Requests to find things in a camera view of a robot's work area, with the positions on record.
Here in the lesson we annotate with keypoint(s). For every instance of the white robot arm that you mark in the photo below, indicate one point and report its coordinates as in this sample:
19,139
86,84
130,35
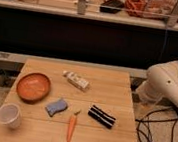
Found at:
162,81

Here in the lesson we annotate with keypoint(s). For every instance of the orange ceramic bowl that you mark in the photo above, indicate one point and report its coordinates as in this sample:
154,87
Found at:
33,87

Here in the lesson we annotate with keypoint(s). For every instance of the black bowl on shelf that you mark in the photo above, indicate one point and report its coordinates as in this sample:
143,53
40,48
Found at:
111,6

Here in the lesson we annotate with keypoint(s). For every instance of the white tube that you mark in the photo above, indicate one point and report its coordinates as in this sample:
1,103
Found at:
76,80

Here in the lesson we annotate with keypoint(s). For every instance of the wooden cutting board table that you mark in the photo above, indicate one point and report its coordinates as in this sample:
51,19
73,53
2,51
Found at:
108,89

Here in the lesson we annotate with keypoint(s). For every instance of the blue sponge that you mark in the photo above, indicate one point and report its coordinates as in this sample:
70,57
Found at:
56,106

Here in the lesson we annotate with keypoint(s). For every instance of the orange toy carrot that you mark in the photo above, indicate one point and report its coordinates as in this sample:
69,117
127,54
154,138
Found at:
72,124

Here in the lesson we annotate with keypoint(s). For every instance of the orange crate on shelf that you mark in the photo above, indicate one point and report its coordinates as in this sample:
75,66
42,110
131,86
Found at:
135,7

